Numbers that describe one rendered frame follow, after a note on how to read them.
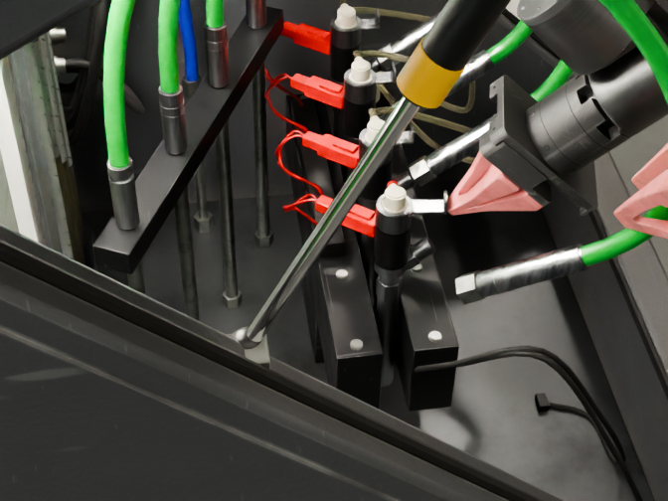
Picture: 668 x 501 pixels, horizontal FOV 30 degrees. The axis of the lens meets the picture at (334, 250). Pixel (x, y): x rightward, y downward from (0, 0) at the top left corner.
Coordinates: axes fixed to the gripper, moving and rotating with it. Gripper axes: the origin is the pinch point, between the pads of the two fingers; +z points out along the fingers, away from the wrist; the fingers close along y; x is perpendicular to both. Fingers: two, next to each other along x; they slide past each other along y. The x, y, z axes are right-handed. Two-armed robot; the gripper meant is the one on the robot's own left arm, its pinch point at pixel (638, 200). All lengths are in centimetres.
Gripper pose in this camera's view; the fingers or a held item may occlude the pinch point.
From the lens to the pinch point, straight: 81.9
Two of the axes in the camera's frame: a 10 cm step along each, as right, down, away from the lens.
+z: -5.5, 1.3, 8.2
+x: 6.7, 6.6, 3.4
